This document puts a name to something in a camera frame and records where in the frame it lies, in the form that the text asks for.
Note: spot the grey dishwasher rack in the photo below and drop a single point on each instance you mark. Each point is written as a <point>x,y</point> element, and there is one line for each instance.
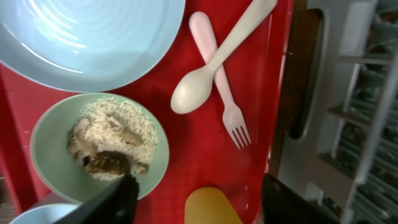
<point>365,148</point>

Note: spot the yellow plastic cup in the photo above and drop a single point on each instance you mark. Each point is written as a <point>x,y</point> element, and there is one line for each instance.
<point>209,205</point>

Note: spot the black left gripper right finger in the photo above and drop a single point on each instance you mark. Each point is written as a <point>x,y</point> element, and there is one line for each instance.
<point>280,205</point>

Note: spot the green bowl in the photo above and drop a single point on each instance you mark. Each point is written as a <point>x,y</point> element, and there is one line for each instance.
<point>62,174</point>

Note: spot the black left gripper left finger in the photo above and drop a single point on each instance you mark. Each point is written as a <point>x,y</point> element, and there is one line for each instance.
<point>116,205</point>

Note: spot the light blue plate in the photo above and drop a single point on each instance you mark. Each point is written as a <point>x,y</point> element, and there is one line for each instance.
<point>87,45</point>

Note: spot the red serving tray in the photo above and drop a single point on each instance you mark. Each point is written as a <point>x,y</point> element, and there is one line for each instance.
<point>202,152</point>

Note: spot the cream plastic spoon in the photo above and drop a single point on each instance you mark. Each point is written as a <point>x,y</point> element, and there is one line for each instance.
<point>195,87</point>

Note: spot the light blue bowl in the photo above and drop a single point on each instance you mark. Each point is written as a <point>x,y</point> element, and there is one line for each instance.
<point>45,214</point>

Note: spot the rice and food scraps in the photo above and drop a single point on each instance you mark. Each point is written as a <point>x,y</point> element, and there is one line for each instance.
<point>112,138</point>

